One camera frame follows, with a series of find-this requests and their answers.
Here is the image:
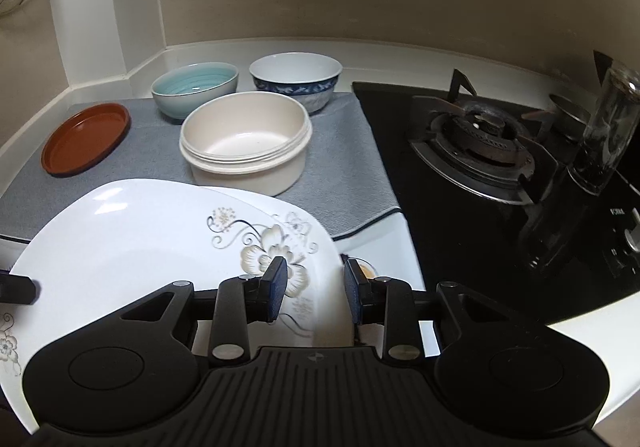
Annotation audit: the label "large white floral plate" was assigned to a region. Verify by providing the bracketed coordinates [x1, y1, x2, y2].
[0, 178, 335, 435]

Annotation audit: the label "cream bowls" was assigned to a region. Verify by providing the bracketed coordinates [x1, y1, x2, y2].
[179, 92, 312, 196]

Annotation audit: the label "brown round plate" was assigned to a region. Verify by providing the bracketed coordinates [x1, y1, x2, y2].
[40, 102, 131, 177]

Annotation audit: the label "light blue ceramic bowl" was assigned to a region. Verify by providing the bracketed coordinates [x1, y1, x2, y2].
[151, 62, 239, 121]

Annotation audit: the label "white blue patterned bowl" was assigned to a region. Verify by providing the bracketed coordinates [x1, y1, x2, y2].
[250, 52, 343, 114]

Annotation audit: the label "grey drying mat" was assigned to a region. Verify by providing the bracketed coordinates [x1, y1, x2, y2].
[1, 92, 400, 242]

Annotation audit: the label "black gas stove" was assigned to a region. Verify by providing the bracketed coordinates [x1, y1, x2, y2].
[354, 82, 639, 323]

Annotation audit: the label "stove burner with grate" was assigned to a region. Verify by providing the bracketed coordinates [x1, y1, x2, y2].
[410, 69, 559, 206]

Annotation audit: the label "metal cup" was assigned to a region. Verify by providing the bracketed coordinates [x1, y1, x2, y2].
[549, 94, 590, 139]

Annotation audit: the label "glass bottle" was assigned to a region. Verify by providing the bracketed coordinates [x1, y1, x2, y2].
[570, 50, 639, 196]

